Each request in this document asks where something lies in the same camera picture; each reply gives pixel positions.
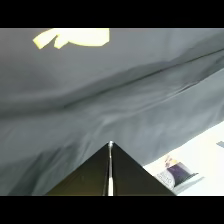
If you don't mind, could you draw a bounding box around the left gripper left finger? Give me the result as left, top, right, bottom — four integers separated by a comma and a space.
45, 141, 111, 197

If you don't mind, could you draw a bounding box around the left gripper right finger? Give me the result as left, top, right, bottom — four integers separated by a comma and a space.
110, 141, 177, 197

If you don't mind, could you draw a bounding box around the dark grey T-shirt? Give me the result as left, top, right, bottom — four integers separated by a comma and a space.
0, 27, 224, 197

